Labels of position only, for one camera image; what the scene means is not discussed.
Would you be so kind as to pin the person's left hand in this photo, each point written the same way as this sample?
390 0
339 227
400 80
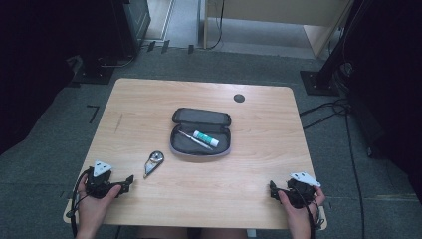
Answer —
94 212

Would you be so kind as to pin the person's left leg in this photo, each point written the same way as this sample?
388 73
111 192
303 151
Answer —
162 234

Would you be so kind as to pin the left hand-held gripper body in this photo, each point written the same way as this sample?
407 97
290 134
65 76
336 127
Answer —
98 182

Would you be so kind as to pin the black cabinet on stand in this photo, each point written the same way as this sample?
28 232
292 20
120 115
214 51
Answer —
119 30

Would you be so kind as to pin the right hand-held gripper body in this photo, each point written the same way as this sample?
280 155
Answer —
302 192

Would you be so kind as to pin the white green glue stick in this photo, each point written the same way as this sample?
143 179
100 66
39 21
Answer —
206 138

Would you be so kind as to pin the silver pen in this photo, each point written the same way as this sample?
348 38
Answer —
195 140

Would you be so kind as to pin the black stand with base plate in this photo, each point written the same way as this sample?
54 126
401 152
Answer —
320 83

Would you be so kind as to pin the person's right leg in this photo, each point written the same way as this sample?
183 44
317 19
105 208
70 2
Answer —
224 234

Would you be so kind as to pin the black pencil case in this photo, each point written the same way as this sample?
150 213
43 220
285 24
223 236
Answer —
200 142

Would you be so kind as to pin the person's leg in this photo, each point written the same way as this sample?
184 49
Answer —
162 234
224 234

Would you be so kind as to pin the grey correction tape dispenser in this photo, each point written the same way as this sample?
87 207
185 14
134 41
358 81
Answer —
153 162

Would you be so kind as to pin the light wooden desk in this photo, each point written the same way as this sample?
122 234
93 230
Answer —
282 13

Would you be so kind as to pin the person's right hand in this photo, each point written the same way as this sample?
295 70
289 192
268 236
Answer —
300 220

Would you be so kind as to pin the dark round table grommet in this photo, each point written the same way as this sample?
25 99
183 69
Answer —
239 98

